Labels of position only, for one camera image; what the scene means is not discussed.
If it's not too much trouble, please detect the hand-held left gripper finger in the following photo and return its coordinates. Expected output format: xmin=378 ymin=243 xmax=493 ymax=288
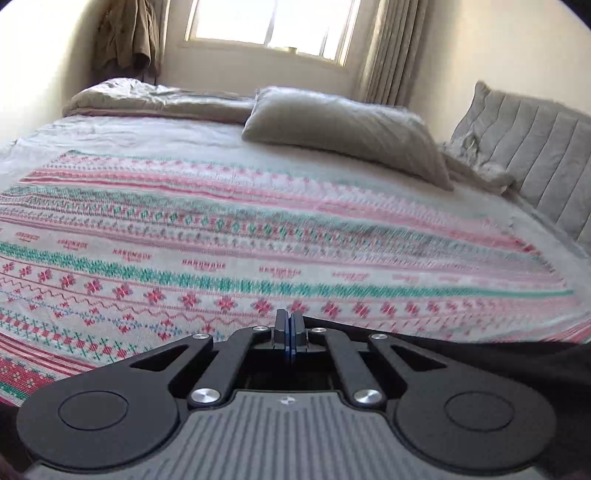
xmin=129 ymin=310 xmax=291 ymax=408
xmin=291 ymin=311 xmax=448 ymax=409

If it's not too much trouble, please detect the patterned knit blanket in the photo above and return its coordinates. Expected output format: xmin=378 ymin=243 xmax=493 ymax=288
xmin=0 ymin=150 xmax=591 ymax=408

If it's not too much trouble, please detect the grey quilted headboard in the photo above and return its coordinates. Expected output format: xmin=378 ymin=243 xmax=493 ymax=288
xmin=450 ymin=82 xmax=591 ymax=241

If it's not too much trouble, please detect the grey patterned curtain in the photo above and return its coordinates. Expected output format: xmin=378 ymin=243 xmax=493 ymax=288
xmin=355 ymin=0 xmax=428 ymax=110

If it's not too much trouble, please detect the grey pillow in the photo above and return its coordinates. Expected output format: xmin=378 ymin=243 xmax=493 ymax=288
xmin=241 ymin=87 xmax=455 ymax=191

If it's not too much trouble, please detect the window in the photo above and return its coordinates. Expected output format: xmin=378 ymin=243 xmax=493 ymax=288
xmin=185 ymin=0 xmax=362 ymax=66

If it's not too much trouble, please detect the rumpled grey duvet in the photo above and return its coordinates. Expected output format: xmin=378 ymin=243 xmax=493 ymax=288
xmin=62 ymin=78 xmax=515 ymax=191

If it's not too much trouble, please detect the hanging olive jacket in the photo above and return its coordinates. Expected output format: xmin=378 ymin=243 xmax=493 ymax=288
xmin=91 ymin=0 xmax=163 ymax=87

